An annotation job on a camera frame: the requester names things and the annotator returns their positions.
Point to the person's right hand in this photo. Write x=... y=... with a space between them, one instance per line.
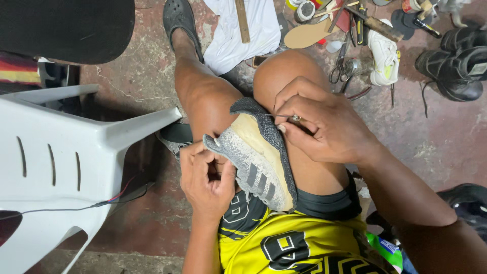
x=334 y=121

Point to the person's left hand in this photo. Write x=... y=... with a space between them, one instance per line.
x=203 y=190

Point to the metal stitching awl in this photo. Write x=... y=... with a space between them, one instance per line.
x=281 y=115

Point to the grey knit sneaker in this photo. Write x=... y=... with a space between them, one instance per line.
x=258 y=160

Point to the black sandal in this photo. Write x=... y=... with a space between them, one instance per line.
x=175 y=136

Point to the person's right leg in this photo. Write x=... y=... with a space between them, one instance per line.
x=281 y=76

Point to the person's leg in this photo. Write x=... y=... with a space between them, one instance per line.
x=281 y=76
x=201 y=95

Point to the white sneaker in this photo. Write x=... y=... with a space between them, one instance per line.
x=384 y=57

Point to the black shorts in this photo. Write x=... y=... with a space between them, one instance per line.
x=327 y=203

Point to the tan shoe insole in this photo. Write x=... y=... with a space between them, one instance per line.
x=308 y=35

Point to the person's left leg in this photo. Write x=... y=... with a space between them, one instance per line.
x=201 y=95

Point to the red leather piece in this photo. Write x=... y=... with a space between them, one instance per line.
x=344 y=21

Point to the yellow black jersey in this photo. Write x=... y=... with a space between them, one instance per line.
x=300 y=247

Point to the white tape roll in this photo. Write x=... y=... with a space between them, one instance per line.
x=305 y=10

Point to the black shoe insole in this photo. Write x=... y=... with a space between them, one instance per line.
x=403 y=24

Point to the white thread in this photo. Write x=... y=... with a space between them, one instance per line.
x=125 y=93

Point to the white cloth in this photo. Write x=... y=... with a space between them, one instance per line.
x=239 y=38

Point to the large black boot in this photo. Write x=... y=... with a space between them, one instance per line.
x=452 y=72

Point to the black yellow screwdriver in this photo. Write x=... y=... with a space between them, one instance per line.
x=427 y=27

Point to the wooden stick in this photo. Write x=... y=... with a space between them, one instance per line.
x=242 y=21

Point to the green plastic packet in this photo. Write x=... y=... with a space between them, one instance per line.
x=386 y=249

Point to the glue can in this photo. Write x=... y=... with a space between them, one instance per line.
x=415 y=5

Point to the white plastic chair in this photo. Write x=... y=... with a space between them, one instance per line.
x=49 y=160

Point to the black bag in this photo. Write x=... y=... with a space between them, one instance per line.
x=468 y=205

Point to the black clog shoe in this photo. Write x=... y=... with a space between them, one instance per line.
x=180 y=19

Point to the dark red object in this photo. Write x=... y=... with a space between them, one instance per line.
x=8 y=226

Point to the black round seat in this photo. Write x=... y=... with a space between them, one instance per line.
x=64 y=26

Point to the striped cloth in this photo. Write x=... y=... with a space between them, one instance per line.
x=17 y=70

